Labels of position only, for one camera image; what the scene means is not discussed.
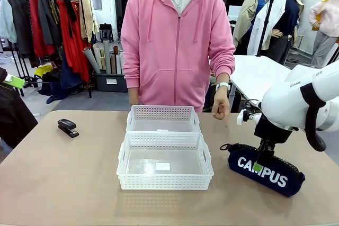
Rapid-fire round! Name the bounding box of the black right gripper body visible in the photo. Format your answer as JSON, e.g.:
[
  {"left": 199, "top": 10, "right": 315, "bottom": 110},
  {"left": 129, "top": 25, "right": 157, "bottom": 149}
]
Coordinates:
[{"left": 254, "top": 113, "right": 292, "bottom": 150}]

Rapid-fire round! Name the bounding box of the navy campus pencil case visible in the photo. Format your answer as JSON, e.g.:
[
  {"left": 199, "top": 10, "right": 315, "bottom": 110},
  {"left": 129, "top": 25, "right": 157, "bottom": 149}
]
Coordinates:
[{"left": 220, "top": 142, "right": 306, "bottom": 198}]

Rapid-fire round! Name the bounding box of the black stapler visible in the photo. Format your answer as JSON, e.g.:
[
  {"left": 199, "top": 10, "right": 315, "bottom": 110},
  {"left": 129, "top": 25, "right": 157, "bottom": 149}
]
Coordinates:
[{"left": 57, "top": 119, "right": 80, "bottom": 139}]

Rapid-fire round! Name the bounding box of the person left forearm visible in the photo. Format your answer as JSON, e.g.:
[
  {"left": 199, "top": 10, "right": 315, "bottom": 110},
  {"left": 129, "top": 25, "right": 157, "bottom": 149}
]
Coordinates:
[{"left": 210, "top": 51, "right": 236, "bottom": 97}]

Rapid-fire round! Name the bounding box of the person right forearm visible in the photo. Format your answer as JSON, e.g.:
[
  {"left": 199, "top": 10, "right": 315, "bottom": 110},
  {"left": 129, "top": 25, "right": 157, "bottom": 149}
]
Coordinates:
[{"left": 121, "top": 56, "right": 141, "bottom": 91}]

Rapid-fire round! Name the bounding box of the person left hand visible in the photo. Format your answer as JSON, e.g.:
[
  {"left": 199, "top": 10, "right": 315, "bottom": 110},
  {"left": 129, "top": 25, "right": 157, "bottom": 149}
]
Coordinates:
[{"left": 212, "top": 91, "right": 231, "bottom": 121}]

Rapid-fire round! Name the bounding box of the person right hand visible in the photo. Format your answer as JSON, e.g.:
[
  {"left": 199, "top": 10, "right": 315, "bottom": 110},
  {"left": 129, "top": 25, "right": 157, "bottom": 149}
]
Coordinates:
[{"left": 128, "top": 87, "right": 139, "bottom": 105}]

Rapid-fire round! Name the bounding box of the yellow bag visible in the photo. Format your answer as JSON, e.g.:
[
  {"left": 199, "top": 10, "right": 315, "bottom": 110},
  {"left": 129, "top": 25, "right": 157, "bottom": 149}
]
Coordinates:
[{"left": 34, "top": 64, "right": 53, "bottom": 77}]

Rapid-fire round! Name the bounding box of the navy cloth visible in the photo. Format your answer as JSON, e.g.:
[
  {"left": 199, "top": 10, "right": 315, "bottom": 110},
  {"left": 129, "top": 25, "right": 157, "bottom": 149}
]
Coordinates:
[{"left": 46, "top": 51, "right": 83, "bottom": 105}]

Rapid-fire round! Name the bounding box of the dark grey coat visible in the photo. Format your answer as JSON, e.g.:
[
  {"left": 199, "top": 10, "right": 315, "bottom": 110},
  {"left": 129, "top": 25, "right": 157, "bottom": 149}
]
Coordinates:
[{"left": 10, "top": 0, "right": 34, "bottom": 55}]

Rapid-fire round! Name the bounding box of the white table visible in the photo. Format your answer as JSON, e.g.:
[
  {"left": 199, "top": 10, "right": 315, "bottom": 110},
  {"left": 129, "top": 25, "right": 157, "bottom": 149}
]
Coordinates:
[{"left": 229, "top": 54, "right": 305, "bottom": 113}]

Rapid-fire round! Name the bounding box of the red jacket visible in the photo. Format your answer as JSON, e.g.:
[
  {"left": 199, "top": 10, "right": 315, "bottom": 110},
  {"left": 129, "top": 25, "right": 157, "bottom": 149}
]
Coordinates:
[{"left": 29, "top": 0, "right": 55, "bottom": 57}]

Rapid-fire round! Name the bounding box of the light blue coat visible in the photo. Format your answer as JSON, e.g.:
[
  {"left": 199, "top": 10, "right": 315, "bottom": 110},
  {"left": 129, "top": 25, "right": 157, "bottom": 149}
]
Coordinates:
[{"left": 0, "top": 0, "right": 18, "bottom": 44}]

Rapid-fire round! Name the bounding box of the red dress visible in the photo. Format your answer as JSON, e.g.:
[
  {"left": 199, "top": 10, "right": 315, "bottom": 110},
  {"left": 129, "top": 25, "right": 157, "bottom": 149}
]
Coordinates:
[{"left": 57, "top": 0, "right": 92, "bottom": 83}]

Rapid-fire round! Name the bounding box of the grey jacket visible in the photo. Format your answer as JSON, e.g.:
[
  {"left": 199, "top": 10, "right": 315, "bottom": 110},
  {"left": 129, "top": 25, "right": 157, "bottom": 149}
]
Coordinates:
[{"left": 38, "top": 0, "right": 63, "bottom": 47}]

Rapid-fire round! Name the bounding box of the grey paper roll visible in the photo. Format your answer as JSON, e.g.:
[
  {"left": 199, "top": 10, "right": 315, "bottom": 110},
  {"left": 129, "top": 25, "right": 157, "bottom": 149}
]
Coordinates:
[{"left": 84, "top": 47, "right": 101, "bottom": 74}]

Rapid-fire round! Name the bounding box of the cream paper roll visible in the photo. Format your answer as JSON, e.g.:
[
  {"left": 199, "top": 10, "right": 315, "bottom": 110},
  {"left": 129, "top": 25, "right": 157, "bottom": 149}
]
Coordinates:
[{"left": 92, "top": 43, "right": 103, "bottom": 71}]

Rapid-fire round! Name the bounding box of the black scarf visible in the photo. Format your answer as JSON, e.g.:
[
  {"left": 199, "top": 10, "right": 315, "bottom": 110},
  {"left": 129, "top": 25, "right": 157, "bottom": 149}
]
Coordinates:
[{"left": 63, "top": 0, "right": 77, "bottom": 39}]

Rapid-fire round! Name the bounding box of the tall grey cardboard tube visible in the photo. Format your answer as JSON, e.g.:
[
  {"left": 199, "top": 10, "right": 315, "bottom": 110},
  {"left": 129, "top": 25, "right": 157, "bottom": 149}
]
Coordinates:
[{"left": 103, "top": 40, "right": 111, "bottom": 75}]

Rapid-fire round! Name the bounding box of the grey storage bin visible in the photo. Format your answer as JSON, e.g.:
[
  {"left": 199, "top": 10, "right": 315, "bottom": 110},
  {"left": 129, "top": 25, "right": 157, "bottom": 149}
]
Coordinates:
[{"left": 95, "top": 72, "right": 129, "bottom": 93}]

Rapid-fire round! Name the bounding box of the white perforated plastic basket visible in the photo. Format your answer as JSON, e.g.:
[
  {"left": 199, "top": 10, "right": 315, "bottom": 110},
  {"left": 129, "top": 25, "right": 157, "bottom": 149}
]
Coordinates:
[
  {"left": 125, "top": 104, "right": 201, "bottom": 134},
  {"left": 115, "top": 131, "right": 215, "bottom": 191}
]

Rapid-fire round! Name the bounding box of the beige jacket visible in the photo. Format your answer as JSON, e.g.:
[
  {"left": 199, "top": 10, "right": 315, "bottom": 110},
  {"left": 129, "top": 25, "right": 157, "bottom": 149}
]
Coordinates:
[{"left": 78, "top": 0, "right": 97, "bottom": 43}]

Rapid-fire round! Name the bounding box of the brown cardboard tube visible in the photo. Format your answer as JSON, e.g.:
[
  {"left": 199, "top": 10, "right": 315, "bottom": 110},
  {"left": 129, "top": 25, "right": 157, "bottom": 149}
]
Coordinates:
[{"left": 113, "top": 46, "right": 119, "bottom": 75}]

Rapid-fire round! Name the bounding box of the white paper roll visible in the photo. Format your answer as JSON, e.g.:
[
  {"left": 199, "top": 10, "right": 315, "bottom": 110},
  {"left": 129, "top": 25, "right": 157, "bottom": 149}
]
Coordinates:
[{"left": 116, "top": 53, "right": 124, "bottom": 75}]

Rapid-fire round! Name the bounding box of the mannequin in beige coat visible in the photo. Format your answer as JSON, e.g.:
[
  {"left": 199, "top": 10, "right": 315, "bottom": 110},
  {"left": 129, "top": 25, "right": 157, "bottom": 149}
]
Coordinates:
[{"left": 233, "top": 0, "right": 278, "bottom": 56}]

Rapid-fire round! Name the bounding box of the black tripod pole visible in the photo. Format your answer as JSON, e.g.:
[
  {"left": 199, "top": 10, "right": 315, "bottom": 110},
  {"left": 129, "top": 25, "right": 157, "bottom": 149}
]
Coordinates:
[{"left": 256, "top": 0, "right": 276, "bottom": 57}]

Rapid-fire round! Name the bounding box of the mannequin in white coat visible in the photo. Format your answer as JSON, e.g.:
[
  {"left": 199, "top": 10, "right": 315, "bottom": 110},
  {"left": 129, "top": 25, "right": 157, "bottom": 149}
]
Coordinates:
[{"left": 247, "top": 0, "right": 305, "bottom": 65}]

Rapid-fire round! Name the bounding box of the pink zip hoodie torso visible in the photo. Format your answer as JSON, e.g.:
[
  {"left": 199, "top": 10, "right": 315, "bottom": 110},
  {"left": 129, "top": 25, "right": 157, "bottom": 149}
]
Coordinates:
[{"left": 120, "top": 0, "right": 236, "bottom": 113}]

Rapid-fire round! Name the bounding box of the mannequin in pink sweater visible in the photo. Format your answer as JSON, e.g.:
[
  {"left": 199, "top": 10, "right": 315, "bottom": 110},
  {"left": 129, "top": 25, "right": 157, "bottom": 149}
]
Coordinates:
[{"left": 308, "top": 0, "right": 339, "bottom": 68}]

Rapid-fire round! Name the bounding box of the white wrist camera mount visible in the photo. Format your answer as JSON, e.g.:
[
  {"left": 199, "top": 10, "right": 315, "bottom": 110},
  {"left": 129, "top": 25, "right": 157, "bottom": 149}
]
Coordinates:
[{"left": 237, "top": 108, "right": 263, "bottom": 126}]

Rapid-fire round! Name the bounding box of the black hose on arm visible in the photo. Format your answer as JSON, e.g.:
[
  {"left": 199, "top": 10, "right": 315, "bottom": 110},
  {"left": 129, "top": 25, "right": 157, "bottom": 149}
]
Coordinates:
[{"left": 300, "top": 83, "right": 328, "bottom": 152}]

